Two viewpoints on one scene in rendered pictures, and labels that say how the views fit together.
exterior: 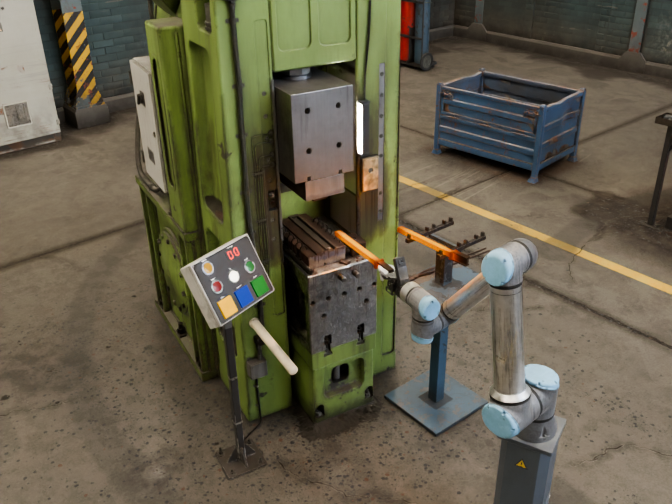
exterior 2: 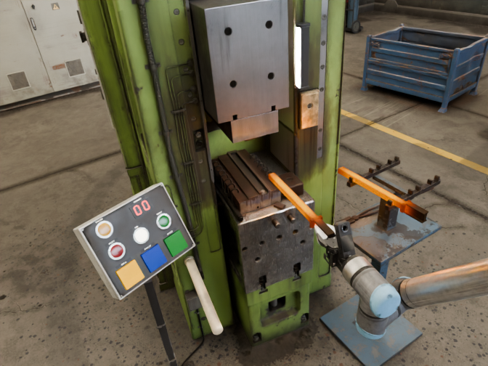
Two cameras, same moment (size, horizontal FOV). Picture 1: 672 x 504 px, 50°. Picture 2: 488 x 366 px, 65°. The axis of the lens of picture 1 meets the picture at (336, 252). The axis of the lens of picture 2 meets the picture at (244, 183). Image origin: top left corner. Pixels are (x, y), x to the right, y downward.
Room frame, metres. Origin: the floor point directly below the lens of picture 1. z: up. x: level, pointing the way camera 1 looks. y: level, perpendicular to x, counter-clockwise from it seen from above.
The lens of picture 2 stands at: (1.61, -0.12, 1.97)
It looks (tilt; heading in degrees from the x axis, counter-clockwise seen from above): 34 degrees down; 9
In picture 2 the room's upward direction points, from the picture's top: 5 degrees counter-clockwise
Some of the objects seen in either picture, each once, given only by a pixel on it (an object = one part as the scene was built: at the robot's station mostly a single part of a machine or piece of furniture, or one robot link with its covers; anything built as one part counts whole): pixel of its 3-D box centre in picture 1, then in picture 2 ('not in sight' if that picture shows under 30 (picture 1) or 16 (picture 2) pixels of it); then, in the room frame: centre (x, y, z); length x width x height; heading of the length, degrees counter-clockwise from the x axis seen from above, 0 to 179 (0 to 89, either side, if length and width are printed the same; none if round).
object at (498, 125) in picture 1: (506, 121); (420, 64); (6.69, -1.68, 0.36); 1.20 x 0.80 x 0.72; 45
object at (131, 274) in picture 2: (227, 307); (130, 274); (2.49, 0.45, 1.01); 0.07 x 0.05 x 0.07; 143
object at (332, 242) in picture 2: (399, 285); (342, 255); (2.55, -0.26, 1.05); 0.12 x 0.08 x 0.09; 29
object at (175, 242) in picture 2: (259, 286); (175, 242); (2.65, 0.33, 1.01); 0.07 x 0.05 x 0.07; 143
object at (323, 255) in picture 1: (307, 239); (242, 178); (3.17, 0.14, 0.96); 0.42 x 0.20 x 0.09; 28
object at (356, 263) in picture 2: (411, 292); (358, 270); (2.48, -0.31, 1.06); 0.10 x 0.05 x 0.09; 119
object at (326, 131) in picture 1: (310, 120); (240, 49); (3.19, 0.10, 1.56); 0.42 x 0.39 x 0.40; 28
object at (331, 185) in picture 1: (304, 172); (236, 108); (3.17, 0.14, 1.32); 0.42 x 0.20 x 0.10; 28
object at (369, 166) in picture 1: (369, 173); (308, 109); (3.25, -0.17, 1.27); 0.09 x 0.02 x 0.17; 118
